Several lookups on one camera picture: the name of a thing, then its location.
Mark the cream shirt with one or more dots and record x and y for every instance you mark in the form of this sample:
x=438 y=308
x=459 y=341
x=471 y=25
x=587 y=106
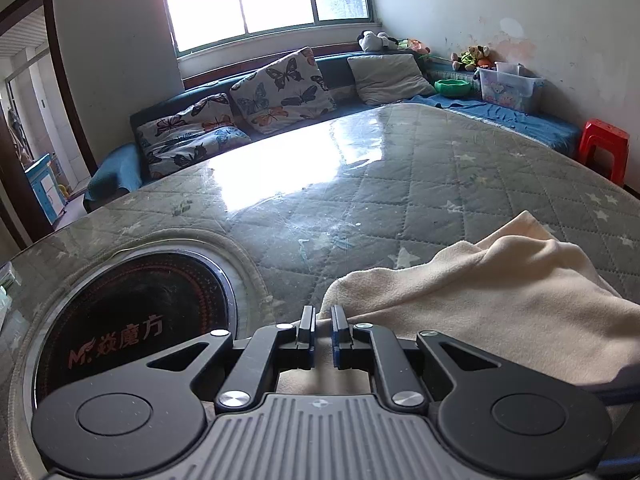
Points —
x=500 y=290

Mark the green bowl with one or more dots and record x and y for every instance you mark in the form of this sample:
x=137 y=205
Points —
x=452 y=88

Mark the brown plush toys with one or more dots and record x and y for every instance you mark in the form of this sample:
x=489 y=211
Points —
x=472 y=57

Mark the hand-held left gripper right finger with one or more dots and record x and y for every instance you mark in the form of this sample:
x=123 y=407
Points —
x=338 y=335

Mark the clear plastic storage box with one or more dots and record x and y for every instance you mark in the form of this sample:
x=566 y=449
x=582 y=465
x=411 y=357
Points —
x=510 y=90

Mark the blue white cabinet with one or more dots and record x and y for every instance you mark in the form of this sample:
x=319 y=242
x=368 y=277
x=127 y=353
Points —
x=45 y=190

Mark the white box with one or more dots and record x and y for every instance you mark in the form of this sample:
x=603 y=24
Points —
x=7 y=285

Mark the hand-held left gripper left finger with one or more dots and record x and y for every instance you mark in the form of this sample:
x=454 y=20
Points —
x=309 y=335

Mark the orange green toy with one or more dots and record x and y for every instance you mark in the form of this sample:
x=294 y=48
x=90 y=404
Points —
x=415 y=46

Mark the yellow toy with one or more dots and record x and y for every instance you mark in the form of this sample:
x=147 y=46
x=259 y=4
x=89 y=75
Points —
x=63 y=194

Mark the butterfly print pillow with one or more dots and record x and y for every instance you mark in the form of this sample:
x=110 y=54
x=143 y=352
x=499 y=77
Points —
x=192 y=132
x=282 y=92

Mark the panda plush toy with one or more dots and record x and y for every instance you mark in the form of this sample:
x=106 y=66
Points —
x=375 y=41

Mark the grey pillow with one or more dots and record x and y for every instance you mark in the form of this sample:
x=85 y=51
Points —
x=390 y=77

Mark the brown wooden door frame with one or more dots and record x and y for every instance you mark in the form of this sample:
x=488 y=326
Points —
x=70 y=85

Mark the red plastic stool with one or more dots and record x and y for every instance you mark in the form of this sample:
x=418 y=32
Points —
x=605 y=145

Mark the round black induction cooker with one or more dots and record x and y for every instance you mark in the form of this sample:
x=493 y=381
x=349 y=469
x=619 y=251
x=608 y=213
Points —
x=125 y=310

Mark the blue sofa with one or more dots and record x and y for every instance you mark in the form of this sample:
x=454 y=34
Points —
x=112 y=175

